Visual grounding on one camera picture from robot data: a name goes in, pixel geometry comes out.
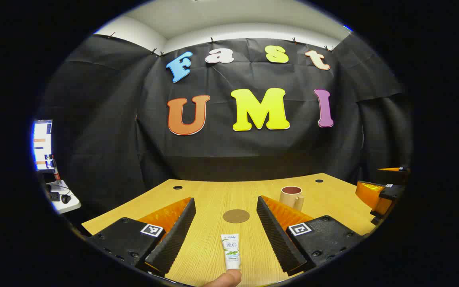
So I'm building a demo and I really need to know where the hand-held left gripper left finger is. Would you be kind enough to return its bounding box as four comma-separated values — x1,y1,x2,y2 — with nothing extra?
88,197,197,278

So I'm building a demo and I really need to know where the computer monitor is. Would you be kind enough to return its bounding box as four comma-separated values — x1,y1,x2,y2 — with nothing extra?
33,120,54,172

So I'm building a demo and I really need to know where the black backdrop cloth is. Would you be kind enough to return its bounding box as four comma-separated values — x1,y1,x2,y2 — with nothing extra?
38,34,413,224

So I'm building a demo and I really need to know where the white toothpaste tube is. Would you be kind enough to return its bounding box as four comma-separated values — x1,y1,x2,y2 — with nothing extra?
220,234,241,271

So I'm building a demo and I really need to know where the beige cup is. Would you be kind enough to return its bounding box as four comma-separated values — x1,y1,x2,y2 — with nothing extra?
280,186,305,212

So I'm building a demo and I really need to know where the brown round coaster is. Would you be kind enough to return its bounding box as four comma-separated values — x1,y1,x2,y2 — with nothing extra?
223,209,250,224

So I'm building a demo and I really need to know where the white side table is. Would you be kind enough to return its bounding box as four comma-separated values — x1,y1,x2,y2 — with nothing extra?
45,180,82,214

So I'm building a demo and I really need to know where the wooden desktop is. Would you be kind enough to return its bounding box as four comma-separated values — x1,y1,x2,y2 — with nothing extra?
81,173,377,287

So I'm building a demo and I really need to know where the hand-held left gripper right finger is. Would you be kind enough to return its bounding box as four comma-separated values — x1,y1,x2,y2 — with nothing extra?
256,195,367,277

